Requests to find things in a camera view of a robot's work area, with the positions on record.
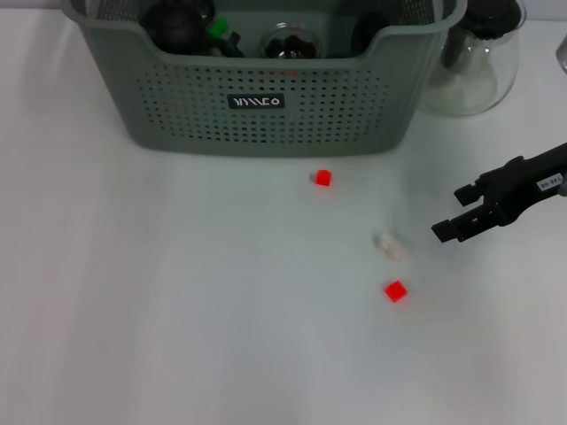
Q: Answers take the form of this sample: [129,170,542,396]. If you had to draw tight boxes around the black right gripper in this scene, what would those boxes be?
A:
[431,142,567,243]

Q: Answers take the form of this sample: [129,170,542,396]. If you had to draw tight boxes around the green rectangular building brick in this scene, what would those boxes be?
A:
[206,16,230,40]

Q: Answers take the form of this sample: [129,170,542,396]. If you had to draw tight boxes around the grey perforated storage basket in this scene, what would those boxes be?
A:
[66,0,469,159]

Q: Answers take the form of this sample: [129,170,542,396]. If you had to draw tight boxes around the glass teapot black lid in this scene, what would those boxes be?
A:
[418,0,526,117]

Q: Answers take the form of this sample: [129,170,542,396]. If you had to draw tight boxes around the black round teapot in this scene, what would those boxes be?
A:
[141,0,216,55]

